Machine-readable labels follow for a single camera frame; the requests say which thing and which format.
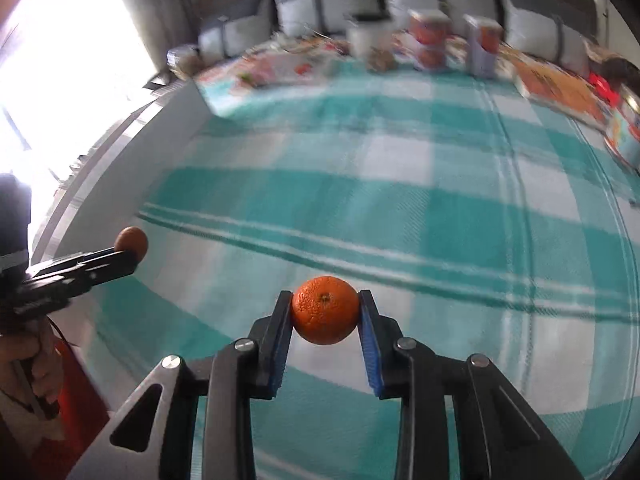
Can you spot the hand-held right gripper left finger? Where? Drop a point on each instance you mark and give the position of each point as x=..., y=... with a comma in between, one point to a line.
x=280, y=345

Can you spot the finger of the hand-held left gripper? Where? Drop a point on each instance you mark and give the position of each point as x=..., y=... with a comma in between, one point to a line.
x=100, y=272
x=95, y=256

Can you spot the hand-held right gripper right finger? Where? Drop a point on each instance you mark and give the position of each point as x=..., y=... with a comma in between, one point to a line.
x=370, y=345

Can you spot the small red-brown fruit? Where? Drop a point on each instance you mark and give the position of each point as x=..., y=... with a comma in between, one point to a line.
x=132, y=241

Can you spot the orange tangerine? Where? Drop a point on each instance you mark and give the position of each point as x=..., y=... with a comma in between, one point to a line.
x=325, y=317

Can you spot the person's left hand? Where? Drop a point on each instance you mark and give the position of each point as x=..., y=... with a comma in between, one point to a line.
x=30, y=360

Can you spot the white folded board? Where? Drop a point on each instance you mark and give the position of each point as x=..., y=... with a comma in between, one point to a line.
x=100, y=170

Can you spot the person's red garment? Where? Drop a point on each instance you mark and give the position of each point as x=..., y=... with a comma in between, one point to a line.
x=75, y=420

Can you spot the clear plastic bag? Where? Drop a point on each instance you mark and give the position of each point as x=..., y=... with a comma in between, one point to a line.
x=182, y=60

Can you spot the pink snack bag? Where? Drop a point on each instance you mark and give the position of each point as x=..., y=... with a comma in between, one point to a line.
x=255, y=74

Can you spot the grey curtain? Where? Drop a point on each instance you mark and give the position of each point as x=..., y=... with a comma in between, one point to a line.
x=150, y=5

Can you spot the white snack bag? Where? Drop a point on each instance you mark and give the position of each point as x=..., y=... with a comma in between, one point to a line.
x=307, y=65

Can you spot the clear jar with black lid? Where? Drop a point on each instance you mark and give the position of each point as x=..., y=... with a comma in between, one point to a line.
x=367, y=40

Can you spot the orange label can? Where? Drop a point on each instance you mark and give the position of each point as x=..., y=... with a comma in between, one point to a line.
x=430, y=40

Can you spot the orange book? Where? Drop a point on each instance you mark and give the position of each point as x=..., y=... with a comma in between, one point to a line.
x=560, y=90

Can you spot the grey and orange can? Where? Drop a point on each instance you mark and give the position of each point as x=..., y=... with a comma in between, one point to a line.
x=482, y=45

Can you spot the floral blanket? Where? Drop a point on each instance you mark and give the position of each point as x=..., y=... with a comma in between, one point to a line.
x=507, y=55

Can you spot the glass jar with printed label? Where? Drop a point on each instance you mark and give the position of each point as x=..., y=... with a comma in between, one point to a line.
x=625, y=125

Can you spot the red plastic item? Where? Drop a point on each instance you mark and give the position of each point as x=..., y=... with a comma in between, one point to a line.
x=602, y=87

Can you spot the brown handbag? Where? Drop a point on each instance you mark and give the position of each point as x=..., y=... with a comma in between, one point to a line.
x=620, y=67

